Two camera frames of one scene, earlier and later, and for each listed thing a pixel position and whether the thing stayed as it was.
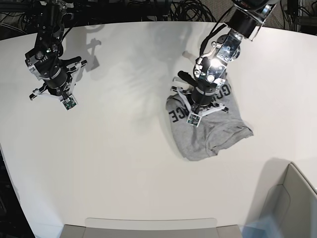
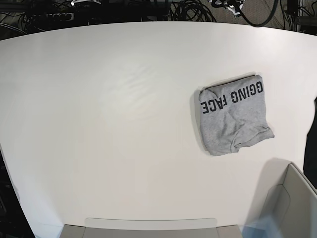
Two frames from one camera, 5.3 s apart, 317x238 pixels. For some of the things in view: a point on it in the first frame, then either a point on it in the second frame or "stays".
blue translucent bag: x=265 y=226 stays
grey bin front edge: x=151 y=227 stays
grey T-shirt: x=215 y=130 → x=232 y=115
